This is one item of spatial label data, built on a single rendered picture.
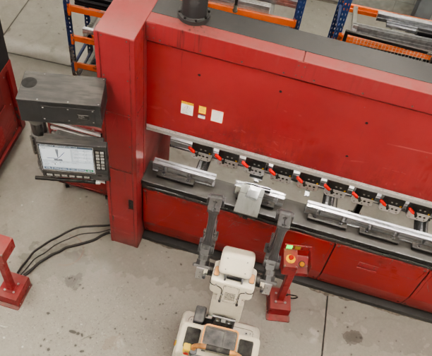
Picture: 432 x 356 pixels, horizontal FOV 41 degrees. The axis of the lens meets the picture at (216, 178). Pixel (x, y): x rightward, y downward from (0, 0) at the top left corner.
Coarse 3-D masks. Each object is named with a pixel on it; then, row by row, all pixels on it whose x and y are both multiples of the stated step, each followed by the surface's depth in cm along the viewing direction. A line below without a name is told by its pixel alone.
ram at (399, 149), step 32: (160, 64) 362; (192, 64) 355; (224, 64) 348; (160, 96) 383; (192, 96) 375; (224, 96) 368; (256, 96) 360; (288, 96) 353; (320, 96) 346; (352, 96) 340; (192, 128) 399; (224, 128) 390; (256, 128) 382; (288, 128) 374; (320, 128) 366; (352, 128) 359; (384, 128) 352; (416, 128) 345; (288, 160) 397; (320, 160) 389; (352, 160) 380; (384, 160) 373; (416, 160) 365; (384, 192) 396; (416, 192) 387
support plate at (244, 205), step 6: (246, 186) 433; (240, 192) 429; (246, 192) 430; (240, 198) 426; (246, 198) 426; (258, 198) 427; (240, 204) 422; (246, 204) 423; (252, 204) 424; (258, 204) 424; (234, 210) 418; (240, 210) 419; (246, 210) 420; (252, 210) 420; (258, 210) 421; (252, 216) 417
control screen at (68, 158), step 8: (40, 144) 365; (40, 152) 371; (48, 152) 371; (56, 152) 371; (64, 152) 371; (72, 152) 370; (80, 152) 370; (88, 152) 370; (48, 160) 378; (56, 160) 378; (64, 160) 377; (72, 160) 377; (80, 160) 377; (88, 160) 377; (48, 168) 384; (56, 168) 384; (64, 168) 384; (72, 168) 384; (80, 168) 383; (88, 168) 383
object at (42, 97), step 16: (32, 80) 347; (48, 80) 348; (64, 80) 350; (80, 80) 351; (96, 80) 352; (16, 96) 338; (32, 96) 339; (48, 96) 340; (64, 96) 341; (80, 96) 343; (96, 96) 344; (32, 112) 346; (48, 112) 345; (64, 112) 345; (80, 112) 344; (96, 112) 345; (32, 128) 371; (32, 144) 382
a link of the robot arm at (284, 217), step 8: (280, 208) 347; (280, 216) 343; (288, 216) 344; (280, 224) 341; (288, 224) 342; (280, 232) 345; (280, 240) 349; (272, 248) 356; (272, 256) 360; (280, 256) 364; (264, 264) 365
